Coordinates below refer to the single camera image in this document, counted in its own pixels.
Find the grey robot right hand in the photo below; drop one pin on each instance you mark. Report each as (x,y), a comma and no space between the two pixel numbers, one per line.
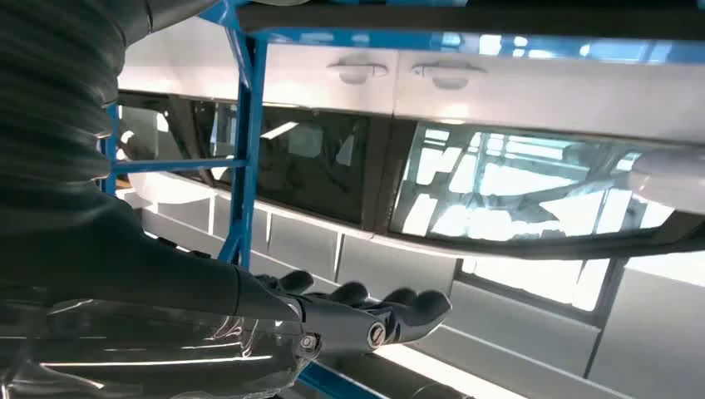
(138,308)

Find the blue metal shelf rack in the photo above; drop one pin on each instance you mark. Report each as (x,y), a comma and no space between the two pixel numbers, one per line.
(248,137)

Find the white car body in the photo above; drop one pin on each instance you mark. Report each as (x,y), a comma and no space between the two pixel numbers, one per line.
(523,93)

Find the white car side mirror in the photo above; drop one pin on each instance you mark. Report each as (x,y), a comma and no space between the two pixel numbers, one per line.
(672,182)

